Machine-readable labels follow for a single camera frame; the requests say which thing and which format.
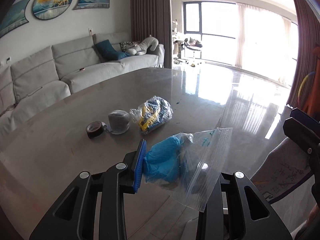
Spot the zip bag with blue gloves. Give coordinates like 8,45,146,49
143,128,232,212

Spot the grey sock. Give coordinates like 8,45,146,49
108,110,130,135

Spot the bag of yellow blue items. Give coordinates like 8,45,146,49
129,96,173,134

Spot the orange dinosaur toy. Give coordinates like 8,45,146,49
297,47,319,117

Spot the black tape roll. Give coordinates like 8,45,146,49
86,121,107,139

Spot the right side dark curtain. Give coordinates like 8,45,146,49
287,0,319,108

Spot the grey sectional sofa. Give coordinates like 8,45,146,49
1,33,164,139

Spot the teal throw pillow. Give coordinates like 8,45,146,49
95,40,130,61

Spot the black white patterned pillow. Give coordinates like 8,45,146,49
120,41,140,52

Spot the white plush toy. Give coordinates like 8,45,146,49
125,36,159,56

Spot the grey brown curtain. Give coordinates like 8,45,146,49
131,0,172,69

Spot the left teal wall panel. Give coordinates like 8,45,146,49
0,0,30,37

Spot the round landscape wall art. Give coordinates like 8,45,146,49
32,0,72,21

